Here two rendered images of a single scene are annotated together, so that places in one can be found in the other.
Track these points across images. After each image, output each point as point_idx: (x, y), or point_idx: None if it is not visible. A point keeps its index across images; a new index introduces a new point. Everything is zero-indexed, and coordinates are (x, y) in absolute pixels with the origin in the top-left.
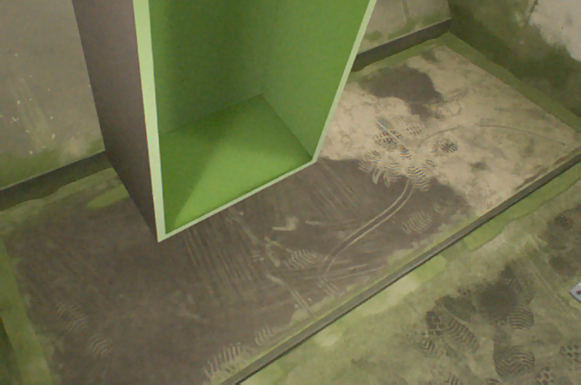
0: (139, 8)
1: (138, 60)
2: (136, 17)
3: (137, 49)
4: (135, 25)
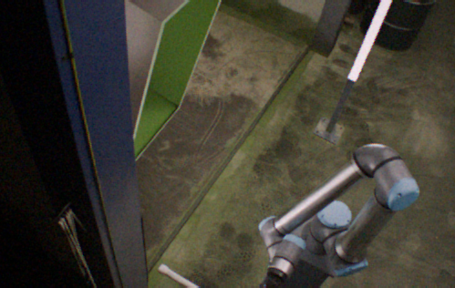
0: (148, 79)
1: (142, 97)
2: (146, 83)
3: (143, 93)
4: (145, 86)
